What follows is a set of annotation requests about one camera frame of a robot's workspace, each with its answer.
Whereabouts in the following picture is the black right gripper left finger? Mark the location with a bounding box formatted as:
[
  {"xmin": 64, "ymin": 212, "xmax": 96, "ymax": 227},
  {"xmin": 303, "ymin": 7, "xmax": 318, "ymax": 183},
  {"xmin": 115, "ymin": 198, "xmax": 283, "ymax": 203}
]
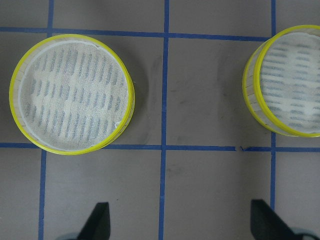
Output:
[{"xmin": 77, "ymin": 202, "xmax": 111, "ymax": 240}]

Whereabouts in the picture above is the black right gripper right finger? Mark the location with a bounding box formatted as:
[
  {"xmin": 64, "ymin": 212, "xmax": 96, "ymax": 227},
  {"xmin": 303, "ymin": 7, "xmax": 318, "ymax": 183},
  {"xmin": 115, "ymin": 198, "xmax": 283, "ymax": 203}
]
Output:
[{"xmin": 250, "ymin": 199, "xmax": 295, "ymax": 240}]

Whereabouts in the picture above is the yellow-rimmed bamboo steamer tray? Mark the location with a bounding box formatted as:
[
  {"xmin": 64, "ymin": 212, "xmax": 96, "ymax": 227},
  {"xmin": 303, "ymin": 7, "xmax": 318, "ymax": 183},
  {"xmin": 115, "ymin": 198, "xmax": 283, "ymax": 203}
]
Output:
[{"xmin": 9, "ymin": 34, "xmax": 135, "ymax": 155}]

